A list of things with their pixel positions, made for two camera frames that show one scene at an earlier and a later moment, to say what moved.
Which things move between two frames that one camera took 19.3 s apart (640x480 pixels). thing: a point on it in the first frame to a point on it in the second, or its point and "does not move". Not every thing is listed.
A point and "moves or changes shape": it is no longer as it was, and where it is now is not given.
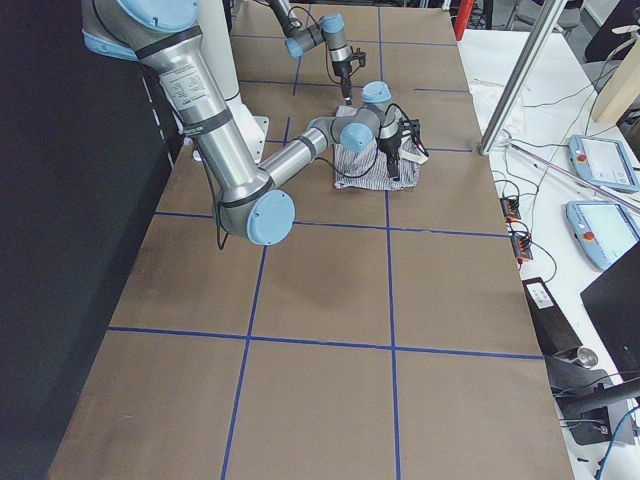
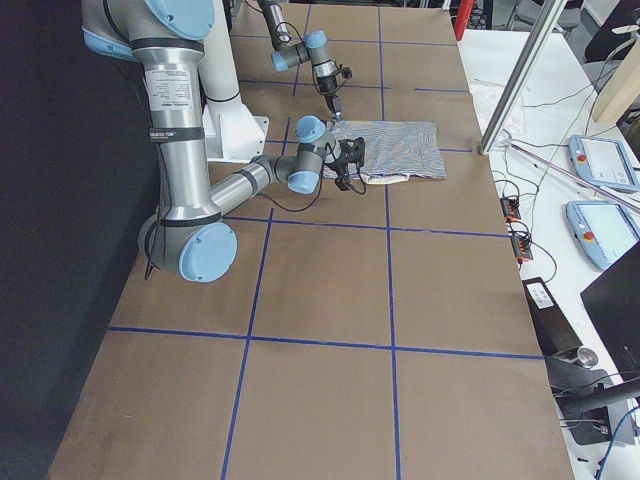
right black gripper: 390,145 to 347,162
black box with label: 553,331 does not move
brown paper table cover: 387,335 does not move
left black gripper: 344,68 to 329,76
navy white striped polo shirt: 411,157 moves or changes shape
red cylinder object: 462,18 does not move
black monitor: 614,302 does not move
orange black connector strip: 521,240 does not move
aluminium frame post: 549,16 does not move
